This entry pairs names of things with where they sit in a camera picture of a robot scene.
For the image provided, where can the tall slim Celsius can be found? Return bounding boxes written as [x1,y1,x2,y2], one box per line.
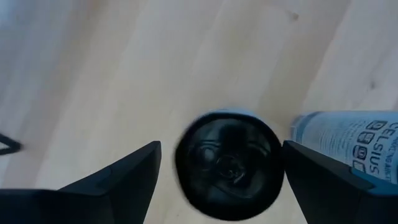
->
[290,110,398,185]
[174,108,285,222]

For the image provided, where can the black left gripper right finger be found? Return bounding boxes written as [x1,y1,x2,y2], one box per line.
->
[282,139,398,224]

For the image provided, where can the wooden shelf with black frame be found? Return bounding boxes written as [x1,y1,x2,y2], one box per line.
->
[0,133,23,156]

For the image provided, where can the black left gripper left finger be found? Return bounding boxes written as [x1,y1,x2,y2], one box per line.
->
[0,140,162,224]

